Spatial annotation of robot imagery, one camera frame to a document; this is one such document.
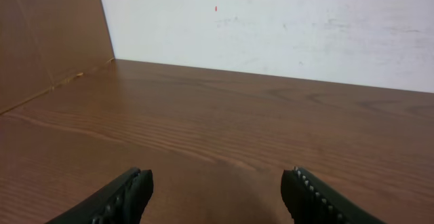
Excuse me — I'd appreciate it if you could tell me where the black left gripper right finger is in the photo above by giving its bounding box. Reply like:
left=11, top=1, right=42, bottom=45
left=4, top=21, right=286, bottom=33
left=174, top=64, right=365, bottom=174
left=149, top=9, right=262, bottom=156
left=281, top=167, right=383, bottom=224

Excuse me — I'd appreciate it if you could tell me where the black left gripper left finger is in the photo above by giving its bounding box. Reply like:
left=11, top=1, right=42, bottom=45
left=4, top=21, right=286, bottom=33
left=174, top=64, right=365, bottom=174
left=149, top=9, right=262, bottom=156
left=48, top=167, right=153, bottom=224

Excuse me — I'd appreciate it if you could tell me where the brown cardboard side panel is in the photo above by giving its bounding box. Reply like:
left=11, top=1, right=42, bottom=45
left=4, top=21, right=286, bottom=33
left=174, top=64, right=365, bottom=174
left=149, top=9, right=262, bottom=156
left=1, top=0, right=114, bottom=112

